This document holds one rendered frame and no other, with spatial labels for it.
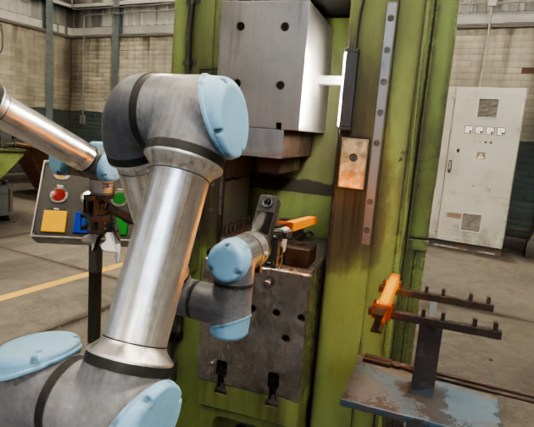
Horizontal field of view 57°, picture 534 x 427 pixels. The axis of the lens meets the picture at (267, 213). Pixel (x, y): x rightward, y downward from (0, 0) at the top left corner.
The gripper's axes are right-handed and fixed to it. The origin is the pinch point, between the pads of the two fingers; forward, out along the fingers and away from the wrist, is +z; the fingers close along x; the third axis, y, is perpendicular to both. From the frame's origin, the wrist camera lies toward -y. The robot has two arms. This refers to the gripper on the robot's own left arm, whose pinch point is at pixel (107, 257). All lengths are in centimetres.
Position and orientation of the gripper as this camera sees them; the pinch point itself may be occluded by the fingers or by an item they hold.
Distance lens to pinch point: 160.3
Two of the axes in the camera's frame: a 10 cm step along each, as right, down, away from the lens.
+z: -0.8, 9.8, 1.7
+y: -6.8, 0.7, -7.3
